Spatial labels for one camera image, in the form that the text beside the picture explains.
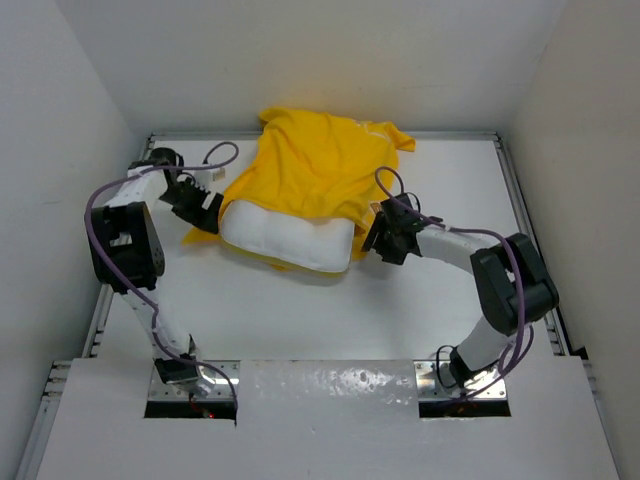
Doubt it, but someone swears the white pillow yellow edge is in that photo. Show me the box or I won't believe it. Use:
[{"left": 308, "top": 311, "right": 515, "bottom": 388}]
[{"left": 219, "top": 200, "right": 355, "bottom": 274}]

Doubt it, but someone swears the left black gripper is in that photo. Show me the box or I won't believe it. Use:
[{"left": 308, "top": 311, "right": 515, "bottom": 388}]
[{"left": 159, "top": 177, "right": 221, "bottom": 234}]

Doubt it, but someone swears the yellow pillowcase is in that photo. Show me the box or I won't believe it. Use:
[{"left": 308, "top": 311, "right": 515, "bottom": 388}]
[{"left": 183, "top": 107, "right": 416, "bottom": 270}]

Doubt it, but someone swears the white front cover board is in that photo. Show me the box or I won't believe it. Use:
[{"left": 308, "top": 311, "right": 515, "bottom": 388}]
[{"left": 38, "top": 358, "right": 617, "bottom": 479}]

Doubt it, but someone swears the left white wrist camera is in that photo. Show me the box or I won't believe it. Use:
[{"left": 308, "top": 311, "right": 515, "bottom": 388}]
[{"left": 209, "top": 167, "right": 226, "bottom": 182}]

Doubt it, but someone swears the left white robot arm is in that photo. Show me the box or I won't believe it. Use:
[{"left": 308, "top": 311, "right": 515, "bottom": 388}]
[{"left": 85, "top": 147, "right": 224, "bottom": 398}]

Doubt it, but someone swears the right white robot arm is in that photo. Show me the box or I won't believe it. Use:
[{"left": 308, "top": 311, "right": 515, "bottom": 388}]
[{"left": 361, "top": 194, "right": 559, "bottom": 389}]

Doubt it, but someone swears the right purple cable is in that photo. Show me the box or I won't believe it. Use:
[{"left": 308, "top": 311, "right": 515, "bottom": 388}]
[{"left": 374, "top": 165, "right": 536, "bottom": 401}]

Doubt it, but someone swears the metal base plate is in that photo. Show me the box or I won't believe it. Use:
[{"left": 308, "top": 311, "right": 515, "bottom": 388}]
[
  {"left": 414, "top": 359, "right": 507, "bottom": 402},
  {"left": 148, "top": 360, "right": 240, "bottom": 402}
]

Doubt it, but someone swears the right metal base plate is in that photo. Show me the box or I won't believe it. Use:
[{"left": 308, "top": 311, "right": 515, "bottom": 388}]
[{"left": 414, "top": 359, "right": 507, "bottom": 402}]

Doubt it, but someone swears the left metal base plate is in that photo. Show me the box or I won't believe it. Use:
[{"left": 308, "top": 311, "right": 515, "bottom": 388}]
[{"left": 148, "top": 360, "right": 240, "bottom": 402}]

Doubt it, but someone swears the purple cable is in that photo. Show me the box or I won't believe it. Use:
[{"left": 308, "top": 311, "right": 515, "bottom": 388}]
[
  {"left": 84, "top": 141, "right": 241, "bottom": 419},
  {"left": 374, "top": 165, "right": 536, "bottom": 401}
]

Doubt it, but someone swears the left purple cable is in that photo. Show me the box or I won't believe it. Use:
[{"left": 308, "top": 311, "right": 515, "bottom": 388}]
[{"left": 84, "top": 141, "right": 241, "bottom": 419}]

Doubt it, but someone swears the aluminium table frame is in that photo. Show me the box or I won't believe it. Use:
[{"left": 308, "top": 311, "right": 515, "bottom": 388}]
[{"left": 38, "top": 135, "right": 617, "bottom": 479}]

